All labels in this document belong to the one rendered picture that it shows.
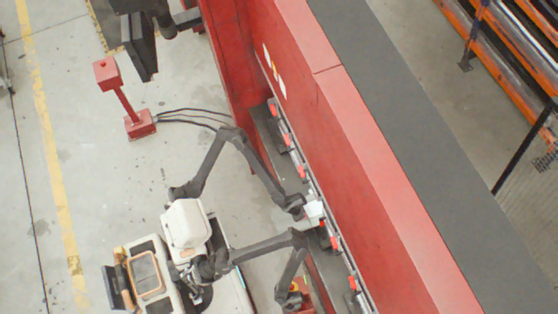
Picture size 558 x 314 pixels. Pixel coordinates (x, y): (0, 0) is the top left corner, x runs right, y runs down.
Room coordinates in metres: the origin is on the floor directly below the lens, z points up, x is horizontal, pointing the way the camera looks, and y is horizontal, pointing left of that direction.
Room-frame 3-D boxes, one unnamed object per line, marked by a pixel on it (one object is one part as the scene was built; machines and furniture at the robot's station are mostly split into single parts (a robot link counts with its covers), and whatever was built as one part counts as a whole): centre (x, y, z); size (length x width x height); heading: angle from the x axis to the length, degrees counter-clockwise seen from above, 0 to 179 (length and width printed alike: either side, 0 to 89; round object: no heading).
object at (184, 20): (2.31, 0.31, 1.17); 0.40 x 0.24 x 0.07; 11
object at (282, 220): (1.06, -0.05, 1.00); 0.26 x 0.18 x 0.01; 101
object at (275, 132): (1.66, -0.03, 0.89); 0.30 x 0.05 x 0.03; 11
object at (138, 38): (2.18, 0.62, 1.42); 0.45 x 0.12 x 0.36; 1
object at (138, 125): (2.52, 1.07, 0.41); 0.25 x 0.20 x 0.83; 101
